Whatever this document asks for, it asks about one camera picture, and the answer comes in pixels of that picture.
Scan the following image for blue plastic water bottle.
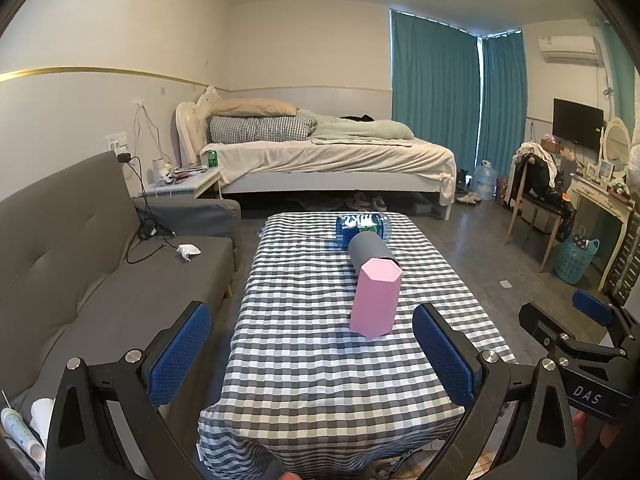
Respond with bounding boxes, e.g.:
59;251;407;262
334;212;392;250

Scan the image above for grey cup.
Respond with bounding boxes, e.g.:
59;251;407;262
347;232;399;281

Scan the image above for black jacket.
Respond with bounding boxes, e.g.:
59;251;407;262
525;160;577;243

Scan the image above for white garment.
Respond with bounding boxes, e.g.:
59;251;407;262
517;142;558;188

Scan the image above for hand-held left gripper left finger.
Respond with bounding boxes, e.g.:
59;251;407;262
45;301;212;480

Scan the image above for white bed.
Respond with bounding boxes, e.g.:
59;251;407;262
175;86;457;221

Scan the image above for grey shoes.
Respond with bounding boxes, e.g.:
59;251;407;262
345;194;388;211

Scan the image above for white printed tube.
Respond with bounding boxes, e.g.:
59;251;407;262
0;407;46;466

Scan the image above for grey sofa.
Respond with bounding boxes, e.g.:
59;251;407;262
0;151;242;480

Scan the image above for black television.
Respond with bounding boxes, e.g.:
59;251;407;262
552;98;605;152

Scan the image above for large water jug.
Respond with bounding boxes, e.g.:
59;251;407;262
472;160;497;202

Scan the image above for white nightstand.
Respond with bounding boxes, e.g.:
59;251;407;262
142;166;227;200

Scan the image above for pink hexagonal cup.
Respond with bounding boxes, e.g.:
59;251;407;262
349;257;404;339

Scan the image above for white dressing table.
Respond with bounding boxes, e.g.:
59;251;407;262
570;172;640;291

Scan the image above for checked tablecloth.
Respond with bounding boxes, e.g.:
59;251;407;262
196;211;517;466

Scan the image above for person's right hand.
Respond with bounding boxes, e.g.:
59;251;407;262
572;407;623;453

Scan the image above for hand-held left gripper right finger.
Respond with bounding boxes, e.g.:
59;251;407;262
412;302;597;480

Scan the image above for checked duvet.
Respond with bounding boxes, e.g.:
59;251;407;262
209;112;319;143

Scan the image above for wooden chair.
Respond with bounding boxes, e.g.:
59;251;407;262
505;155;576;273

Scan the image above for pale green blanket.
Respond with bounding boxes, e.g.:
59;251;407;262
307;114;416;142

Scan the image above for purple bag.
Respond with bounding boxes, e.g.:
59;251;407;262
495;176;516;208

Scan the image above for white cable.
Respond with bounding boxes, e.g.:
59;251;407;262
134;105;171;162

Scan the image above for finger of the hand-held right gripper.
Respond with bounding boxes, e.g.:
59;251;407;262
518;302;576;358
572;289;640;357

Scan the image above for black power cable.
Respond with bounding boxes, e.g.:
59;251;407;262
120;159;177;265

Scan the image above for blue laundry basket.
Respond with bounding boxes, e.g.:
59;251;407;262
554;237;600;286

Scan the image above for white bed headboard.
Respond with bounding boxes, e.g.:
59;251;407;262
175;86;221;167

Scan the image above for narrow teal curtain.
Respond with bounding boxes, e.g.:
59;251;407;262
481;30;527;181

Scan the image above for wide teal curtain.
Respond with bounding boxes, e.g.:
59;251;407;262
390;9;482;165

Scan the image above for beige pillow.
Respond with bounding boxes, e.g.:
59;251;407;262
210;97;299;117

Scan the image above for white air conditioner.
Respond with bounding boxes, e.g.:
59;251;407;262
538;35;605;67

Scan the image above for oval white mirror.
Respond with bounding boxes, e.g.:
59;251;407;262
601;116;632;168

